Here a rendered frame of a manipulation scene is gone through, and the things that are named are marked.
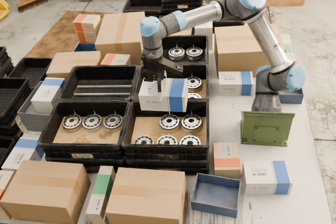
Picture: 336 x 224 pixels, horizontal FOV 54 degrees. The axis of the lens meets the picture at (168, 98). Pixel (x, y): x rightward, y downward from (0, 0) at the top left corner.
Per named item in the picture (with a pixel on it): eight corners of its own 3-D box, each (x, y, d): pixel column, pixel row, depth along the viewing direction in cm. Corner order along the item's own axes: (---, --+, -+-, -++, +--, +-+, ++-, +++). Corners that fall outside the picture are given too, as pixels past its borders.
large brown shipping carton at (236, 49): (272, 48, 232) (275, 23, 218) (281, 76, 210) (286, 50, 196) (214, 51, 235) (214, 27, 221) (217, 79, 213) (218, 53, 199)
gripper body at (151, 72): (147, 71, 146) (143, 48, 137) (166, 72, 144) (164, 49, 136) (144, 83, 140) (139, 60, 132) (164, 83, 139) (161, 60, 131)
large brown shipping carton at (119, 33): (109, 37, 261) (104, 14, 247) (147, 34, 259) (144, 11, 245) (101, 68, 232) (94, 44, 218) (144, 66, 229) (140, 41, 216)
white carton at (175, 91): (188, 93, 154) (187, 78, 148) (185, 112, 145) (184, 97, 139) (146, 92, 157) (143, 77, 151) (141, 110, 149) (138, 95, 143)
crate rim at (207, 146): (209, 103, 168) (209, 99, 166) (209, 150, 146) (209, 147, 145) (131, 103, 173) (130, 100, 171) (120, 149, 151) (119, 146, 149)
